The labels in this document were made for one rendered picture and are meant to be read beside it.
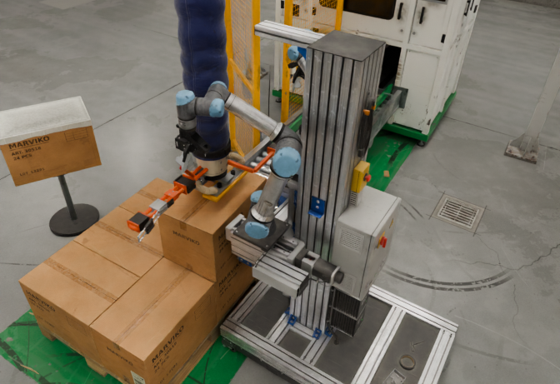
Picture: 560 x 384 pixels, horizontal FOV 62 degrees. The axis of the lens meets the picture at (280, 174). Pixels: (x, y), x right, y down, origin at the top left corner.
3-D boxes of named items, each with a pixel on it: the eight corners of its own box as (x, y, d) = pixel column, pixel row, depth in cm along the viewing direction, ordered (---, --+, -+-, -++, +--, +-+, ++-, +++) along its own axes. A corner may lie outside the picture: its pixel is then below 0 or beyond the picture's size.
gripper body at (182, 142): (187, 142, 211) (184, 118, 204) (202, 147, 207) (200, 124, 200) (175, 149, 206) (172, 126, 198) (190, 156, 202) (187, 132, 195)
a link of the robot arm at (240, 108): (308, 132, 216) (217, 72, 203) (307, 145, 207) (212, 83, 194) (294, 148, 222) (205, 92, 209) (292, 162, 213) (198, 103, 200)
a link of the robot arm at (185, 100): (192, 98, 186) (172, 97, 187) (195, 122, 193) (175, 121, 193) (197, 89, 192) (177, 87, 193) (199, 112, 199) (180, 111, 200)
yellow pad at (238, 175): (235, 167, 290) (235, 160, 287) (249, 172, 286) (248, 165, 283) (202, 196, 266) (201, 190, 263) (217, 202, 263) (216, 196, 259)
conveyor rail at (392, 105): (394, 105, 493) (397, 89, 481) (399, 107, 491) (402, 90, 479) (284, 238, 332) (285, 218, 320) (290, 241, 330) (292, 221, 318)
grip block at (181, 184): (182, 181, 261) (182, 172, 257) (197, 187, 257) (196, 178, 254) (173, 189, 255) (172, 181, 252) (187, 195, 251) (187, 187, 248)
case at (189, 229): (218, 204, 338) (215, 158, 314) (266, 223, 323) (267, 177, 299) (163, 257, 296) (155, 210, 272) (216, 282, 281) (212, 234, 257)
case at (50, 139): (91, 139, 387) (80, 95, 363) (102, 165, 359) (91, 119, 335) (11, 157, 363) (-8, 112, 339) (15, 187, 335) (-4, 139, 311)
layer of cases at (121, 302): (163, 216, 385) (157, 177, 361) (266, 264, 346) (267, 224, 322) (37, 321, 302) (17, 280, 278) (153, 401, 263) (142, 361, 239)
